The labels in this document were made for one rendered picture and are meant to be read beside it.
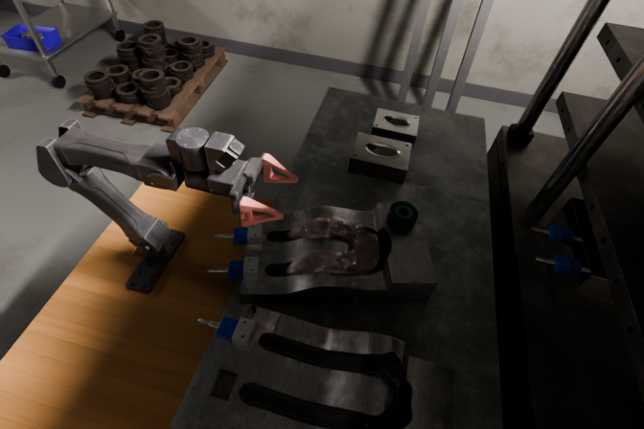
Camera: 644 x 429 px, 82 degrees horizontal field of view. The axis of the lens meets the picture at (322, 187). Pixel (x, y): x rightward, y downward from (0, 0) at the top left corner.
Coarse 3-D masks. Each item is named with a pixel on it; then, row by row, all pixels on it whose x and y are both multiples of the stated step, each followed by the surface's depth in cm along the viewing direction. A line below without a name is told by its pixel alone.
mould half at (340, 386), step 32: (256, 320) 86; (288, 320) 86; (224, 352) 80; (256, 352) 81; (384, 352) 78; (288, 384) 77; (320, 384) 77; (352, 384) 75; (384, 384) 74; (416, 384) 81; (448, 384) 82; (224, 416) 72; (256, 416) 73; (416, 416) 77; (448, 416) 78
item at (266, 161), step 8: (256, 160) 72; (264, 160) 72; (272, 160) 73; (248, 168) 70; (256, 168) 70; (264, 168) 74; (280, 168) 73; (248, 176) 69; (256, 176) 71; (264, 176) 76; (272, 176) 76; (280, 176) 76; (288, 176) 74; (296, 176) 73
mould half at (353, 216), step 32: (288, 224) 108; (384, 224) 104; (416, 224) 105; (256, 256) 101; (288, 256) 101; (416, 256) 98; (256, 288) 95; (288, 288) 94; (320, 288) 93; (352, 288) 93; (384, 288) 95; (416, 288) 95
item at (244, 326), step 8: (200, 320) 84; (224, 320) 84; (232, 320) 84; (240, 320) 83; (248, 320) 83; (224, 328) 82; (232, 328) 82; (240, 328) 81; (248, 328) 81; (224, 336) 81; (232, 336) 80; (240, 336) 80; (248, 336) 80; (240, 344) 81; (248, 344) 81
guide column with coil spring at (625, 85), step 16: (640, 64) 87; (624, 80) 91; (640, 80) 88; (624, 96) 91; (640, 96) 91; (608, 112) 96; (624, 112) 94; (592, 128) 100; (608, 128) 98; (576, 144) 106; (592, 144) 102; (576, 160) 107; (560, 176) 113; (544, 192) 119; (560, 192) 117; (528, 208) 127; (544, 208) 122
